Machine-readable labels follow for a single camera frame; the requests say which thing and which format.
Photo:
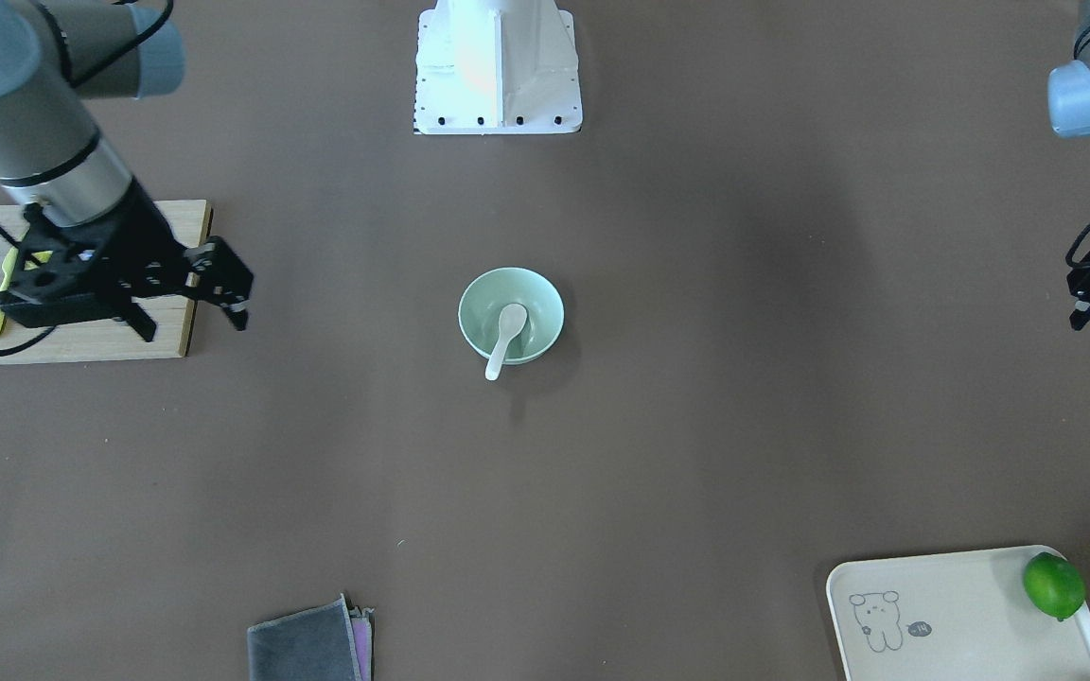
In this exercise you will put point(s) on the white ceramic spoon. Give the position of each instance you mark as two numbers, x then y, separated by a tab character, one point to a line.
511	321

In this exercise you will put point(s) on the green lime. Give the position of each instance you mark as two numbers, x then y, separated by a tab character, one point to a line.
1054	586

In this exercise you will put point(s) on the light green ceramic bowl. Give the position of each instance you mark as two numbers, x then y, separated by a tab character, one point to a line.
483	300

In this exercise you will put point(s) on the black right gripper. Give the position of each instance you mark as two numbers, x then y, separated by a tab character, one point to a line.
149	242

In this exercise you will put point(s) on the cream tray with bunny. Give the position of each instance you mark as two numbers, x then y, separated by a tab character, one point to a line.
952	616

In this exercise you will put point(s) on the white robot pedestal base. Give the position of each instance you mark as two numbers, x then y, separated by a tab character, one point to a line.
496	68

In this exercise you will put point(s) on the grey folded cloth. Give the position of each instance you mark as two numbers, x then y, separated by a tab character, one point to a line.
331	642

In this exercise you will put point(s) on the yellow plastic knife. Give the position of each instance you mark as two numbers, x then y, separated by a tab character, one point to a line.
7	267

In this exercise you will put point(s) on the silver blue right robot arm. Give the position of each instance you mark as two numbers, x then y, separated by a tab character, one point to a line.
53	56

